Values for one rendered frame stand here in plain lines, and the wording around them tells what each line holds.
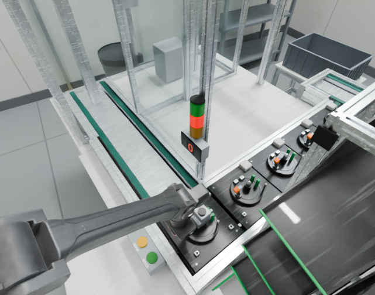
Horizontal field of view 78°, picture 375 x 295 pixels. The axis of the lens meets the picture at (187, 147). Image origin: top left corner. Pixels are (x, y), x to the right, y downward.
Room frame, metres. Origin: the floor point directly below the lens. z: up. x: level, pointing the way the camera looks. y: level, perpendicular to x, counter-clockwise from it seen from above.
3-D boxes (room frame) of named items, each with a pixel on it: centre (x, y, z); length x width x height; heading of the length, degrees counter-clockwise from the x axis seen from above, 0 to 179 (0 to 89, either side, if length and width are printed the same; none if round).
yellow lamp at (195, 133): (0.59, -0.03, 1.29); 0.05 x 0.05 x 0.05
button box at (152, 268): (0.31, 0.17, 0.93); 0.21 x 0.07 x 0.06; 37
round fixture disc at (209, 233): (0.37, -0.05, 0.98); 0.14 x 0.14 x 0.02
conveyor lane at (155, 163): (0.63, 0.11, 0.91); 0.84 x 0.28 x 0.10; 37
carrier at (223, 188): (0.53, -0.26, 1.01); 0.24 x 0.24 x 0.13; 37
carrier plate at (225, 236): (0.37, -0.05, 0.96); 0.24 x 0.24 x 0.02; 37
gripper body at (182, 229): (0.31, 0.03, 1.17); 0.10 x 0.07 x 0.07; 38
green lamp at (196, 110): (0.59, -0.03, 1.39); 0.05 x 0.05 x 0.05
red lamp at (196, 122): (0.59, -0.03, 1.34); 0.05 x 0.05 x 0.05
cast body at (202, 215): (0.38, -0.06, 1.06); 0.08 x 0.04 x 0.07; 127
